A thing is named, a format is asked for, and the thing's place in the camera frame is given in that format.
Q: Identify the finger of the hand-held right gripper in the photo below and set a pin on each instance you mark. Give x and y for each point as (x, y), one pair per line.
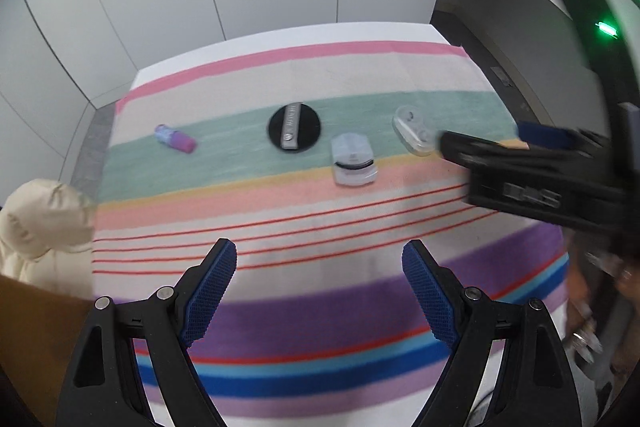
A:
(550, 134)
(480, 154)

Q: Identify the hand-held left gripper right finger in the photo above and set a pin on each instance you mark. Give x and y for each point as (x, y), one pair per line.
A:
(430, 292)

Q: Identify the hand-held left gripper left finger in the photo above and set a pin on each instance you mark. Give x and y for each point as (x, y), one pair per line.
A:
(210, 292)

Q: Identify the brown cardboard box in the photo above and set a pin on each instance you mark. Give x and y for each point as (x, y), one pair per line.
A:
(35, 337)

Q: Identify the person's right hand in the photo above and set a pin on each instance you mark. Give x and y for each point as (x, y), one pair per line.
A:
(605, 302)

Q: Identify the clear lens case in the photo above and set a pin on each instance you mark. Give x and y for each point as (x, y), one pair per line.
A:
(414, 129)

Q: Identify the striped table cloth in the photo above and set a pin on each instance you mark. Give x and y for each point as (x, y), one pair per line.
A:
(310, 217)

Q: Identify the clear case with black insert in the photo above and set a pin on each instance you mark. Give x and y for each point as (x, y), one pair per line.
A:
(352, 159)

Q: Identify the small purple bottle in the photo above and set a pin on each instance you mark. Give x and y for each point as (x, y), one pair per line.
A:
(175, 138)

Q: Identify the black round disc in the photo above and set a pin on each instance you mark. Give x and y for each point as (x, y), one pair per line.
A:
(295, 128)

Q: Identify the wall outlet plate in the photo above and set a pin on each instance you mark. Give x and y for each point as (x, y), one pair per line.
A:
(501, 76)

